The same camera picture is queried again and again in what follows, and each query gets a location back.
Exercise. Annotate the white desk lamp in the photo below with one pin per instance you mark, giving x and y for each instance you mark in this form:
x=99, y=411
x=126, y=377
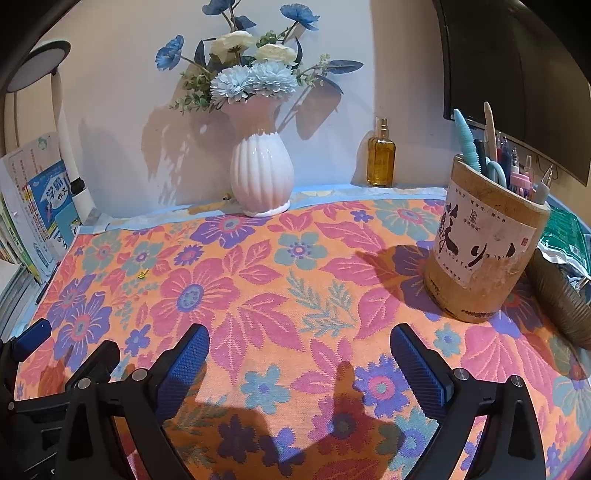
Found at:
x=60, y=115

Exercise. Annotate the yellow oil bottle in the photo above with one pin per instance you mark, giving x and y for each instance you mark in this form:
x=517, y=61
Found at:
x=381, y=161

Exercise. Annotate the bamboo pen holder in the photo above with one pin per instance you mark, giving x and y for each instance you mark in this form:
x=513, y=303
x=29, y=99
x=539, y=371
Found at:
x=485, y=258

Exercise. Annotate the black monitor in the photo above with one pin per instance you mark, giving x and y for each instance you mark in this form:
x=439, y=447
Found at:
x=521, y=69

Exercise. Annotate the bunch of pens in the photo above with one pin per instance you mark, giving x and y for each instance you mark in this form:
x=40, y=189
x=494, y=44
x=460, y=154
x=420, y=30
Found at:
x=466, y=138

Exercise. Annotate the row of upright books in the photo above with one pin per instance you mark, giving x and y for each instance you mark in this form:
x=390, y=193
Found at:
x=46, y=198

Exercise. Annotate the white ribbed vase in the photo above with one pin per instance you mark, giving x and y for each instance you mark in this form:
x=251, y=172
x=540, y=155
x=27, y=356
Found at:
x=261, y=170

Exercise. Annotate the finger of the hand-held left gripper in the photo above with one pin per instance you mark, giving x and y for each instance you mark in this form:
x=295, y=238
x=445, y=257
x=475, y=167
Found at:
x=32, y=334
x=99, y=360

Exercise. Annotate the gold ribbed basket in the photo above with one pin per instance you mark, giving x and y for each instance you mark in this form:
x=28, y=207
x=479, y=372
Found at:
x=558, y=300

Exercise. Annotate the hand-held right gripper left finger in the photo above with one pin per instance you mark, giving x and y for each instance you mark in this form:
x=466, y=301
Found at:
x=184, y=364

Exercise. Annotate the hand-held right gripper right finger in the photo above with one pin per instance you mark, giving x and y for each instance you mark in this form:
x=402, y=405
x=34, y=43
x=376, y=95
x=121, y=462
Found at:
x=418, y=369

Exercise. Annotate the light blue underlay cloth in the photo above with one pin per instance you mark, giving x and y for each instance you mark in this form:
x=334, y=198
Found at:
x=323, y=194

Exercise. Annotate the green packet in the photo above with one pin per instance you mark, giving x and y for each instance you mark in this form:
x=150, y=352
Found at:
x=565, y=230

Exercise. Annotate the blue and white flower bouquet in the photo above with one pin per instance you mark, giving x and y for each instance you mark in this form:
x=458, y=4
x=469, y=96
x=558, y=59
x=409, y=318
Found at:
x=249, y=78

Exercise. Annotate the pile of flat books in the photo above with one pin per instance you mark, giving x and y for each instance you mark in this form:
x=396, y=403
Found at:
x=14, y=295

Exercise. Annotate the orange floral table cloth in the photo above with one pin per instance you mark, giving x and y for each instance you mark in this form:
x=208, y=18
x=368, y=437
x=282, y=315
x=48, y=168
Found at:
x=277, y=277

